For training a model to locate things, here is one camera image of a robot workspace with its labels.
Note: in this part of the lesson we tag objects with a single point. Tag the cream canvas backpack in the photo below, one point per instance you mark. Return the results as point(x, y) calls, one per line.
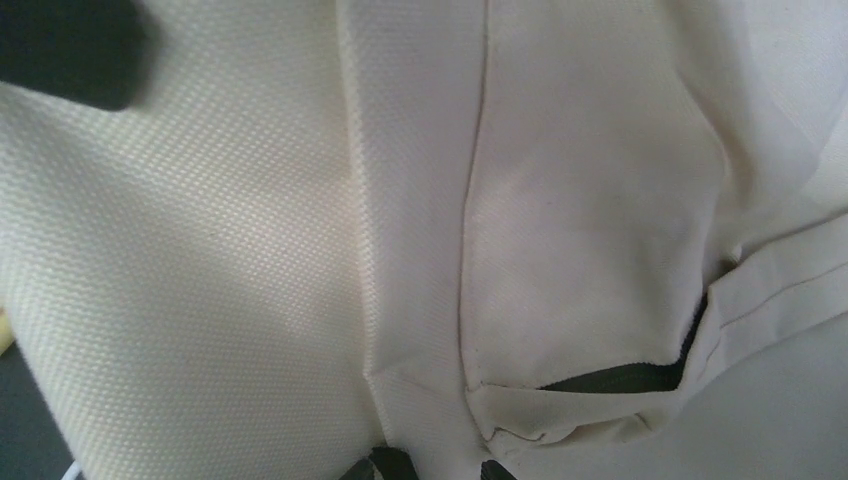
point(585, 239)

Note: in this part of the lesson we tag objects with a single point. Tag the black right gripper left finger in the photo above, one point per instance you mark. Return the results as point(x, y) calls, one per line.
point(383, 463)

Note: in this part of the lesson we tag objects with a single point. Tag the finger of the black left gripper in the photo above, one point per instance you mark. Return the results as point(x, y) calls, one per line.
point(93, 53)

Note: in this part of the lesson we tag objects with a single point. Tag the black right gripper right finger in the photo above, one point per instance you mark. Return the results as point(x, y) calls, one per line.
point(493, 470)

